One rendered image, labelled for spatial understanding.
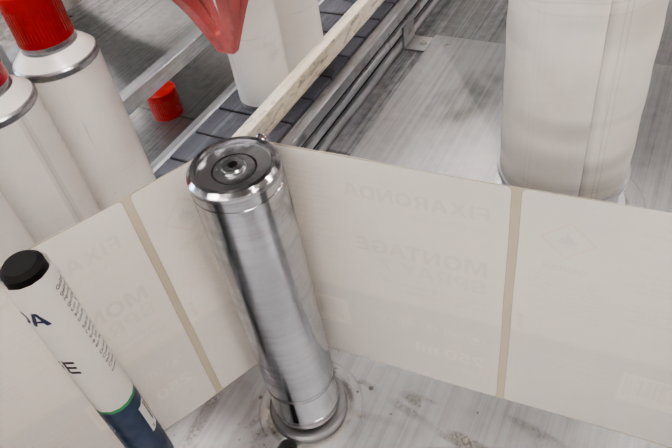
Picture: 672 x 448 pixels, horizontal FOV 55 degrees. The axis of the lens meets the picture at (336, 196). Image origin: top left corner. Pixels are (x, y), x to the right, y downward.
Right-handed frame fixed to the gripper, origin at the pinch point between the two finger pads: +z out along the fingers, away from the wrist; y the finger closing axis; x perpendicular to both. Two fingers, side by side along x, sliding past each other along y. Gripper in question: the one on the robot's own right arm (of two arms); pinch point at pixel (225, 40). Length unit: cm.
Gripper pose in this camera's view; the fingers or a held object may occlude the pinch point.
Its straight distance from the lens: 45.0
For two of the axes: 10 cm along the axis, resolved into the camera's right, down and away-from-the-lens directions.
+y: 4.6, -6.6, 5.9
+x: -8.8, -2.3, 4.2
